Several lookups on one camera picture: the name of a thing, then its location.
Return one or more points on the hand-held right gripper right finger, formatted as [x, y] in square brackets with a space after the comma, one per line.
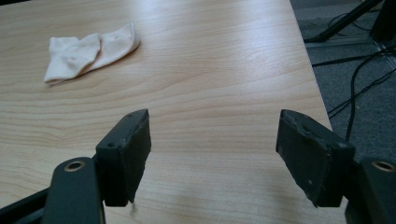
[314, 158]

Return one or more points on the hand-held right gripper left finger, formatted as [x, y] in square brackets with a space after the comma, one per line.
[124, 161]

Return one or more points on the white sock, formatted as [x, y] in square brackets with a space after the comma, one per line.
[118, 46]
[70, 59]

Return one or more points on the black stand leg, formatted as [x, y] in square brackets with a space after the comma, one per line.
[342, 21]

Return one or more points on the black curtain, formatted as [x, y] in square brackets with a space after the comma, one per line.
[386, 18]

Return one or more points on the metal floor rail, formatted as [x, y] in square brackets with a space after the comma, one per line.
[386, 53]

